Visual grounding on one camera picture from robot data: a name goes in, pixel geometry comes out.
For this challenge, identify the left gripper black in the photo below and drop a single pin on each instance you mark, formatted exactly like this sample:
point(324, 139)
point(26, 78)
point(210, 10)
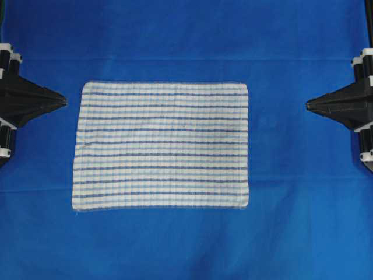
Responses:
point(10, 64)

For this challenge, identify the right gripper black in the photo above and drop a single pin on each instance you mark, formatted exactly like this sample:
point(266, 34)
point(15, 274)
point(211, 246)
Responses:
point(362, 67)

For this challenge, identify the blue white striped towel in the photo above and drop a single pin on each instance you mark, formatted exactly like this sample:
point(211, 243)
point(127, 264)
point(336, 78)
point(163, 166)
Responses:
point(161, 144)

